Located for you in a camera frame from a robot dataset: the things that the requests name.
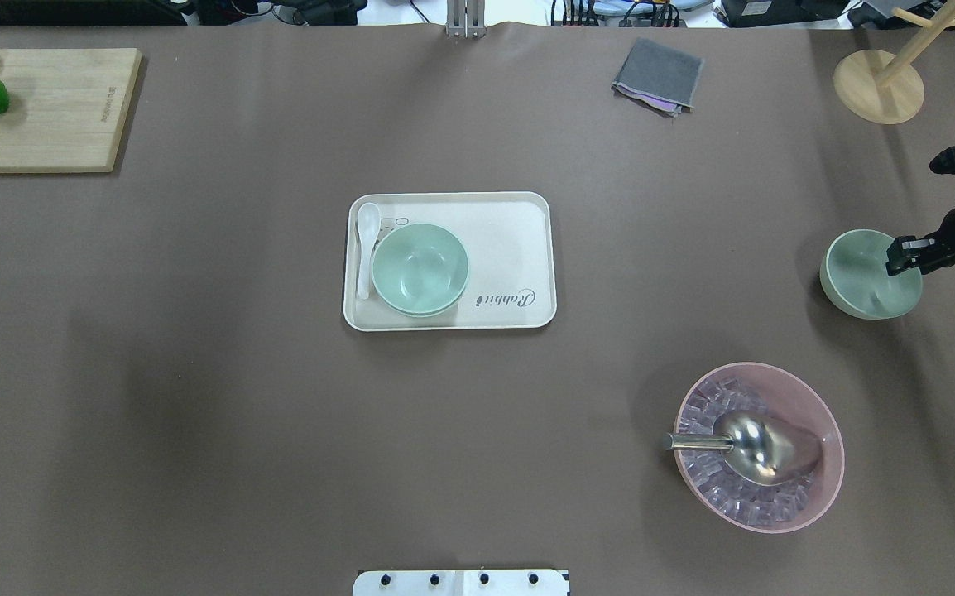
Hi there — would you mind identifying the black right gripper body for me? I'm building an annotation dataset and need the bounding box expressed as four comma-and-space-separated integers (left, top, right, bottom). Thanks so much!
885, 199, 955, 277

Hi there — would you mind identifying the green bowl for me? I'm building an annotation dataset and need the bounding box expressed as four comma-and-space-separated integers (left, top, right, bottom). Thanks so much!
382, 296, 461, 318
819, 229, 924, 320
372, 223, 471, 301

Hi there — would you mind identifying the bamboo cutting board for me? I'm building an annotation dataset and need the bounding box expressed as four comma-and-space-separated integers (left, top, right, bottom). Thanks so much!
0, 48, 142, 174

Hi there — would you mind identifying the wooden mug tree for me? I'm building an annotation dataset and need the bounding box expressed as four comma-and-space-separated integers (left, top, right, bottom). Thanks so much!
833, 1, 955, 125

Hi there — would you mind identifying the pink bowl with ice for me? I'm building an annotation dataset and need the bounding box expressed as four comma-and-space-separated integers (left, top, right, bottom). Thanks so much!
673, 362, 846, 533

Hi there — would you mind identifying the metal ice scoop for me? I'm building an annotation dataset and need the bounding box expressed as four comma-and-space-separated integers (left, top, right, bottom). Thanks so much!
660, 410, 823, 487

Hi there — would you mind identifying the grey folded cloth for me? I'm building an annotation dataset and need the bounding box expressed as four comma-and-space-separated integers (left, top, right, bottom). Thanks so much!
611, 38, 705, 118

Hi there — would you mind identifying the white ceramic spoon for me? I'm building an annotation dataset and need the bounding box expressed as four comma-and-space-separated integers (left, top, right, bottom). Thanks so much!
357, 201, 382, 300

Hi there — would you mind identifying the cream rabbit serving tray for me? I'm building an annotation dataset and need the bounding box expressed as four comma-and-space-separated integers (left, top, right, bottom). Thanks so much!
342, 191, 557, 332

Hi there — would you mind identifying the green bowl on tray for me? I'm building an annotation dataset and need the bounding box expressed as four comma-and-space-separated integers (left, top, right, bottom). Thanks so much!
382, 296, 461, 318

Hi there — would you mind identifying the aluminium frame post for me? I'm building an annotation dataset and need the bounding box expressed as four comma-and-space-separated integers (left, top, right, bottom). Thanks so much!
446, 0, 487, 39

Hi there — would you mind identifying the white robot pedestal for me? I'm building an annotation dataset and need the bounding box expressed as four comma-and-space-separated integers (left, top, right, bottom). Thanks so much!
352, 569, 571, 595

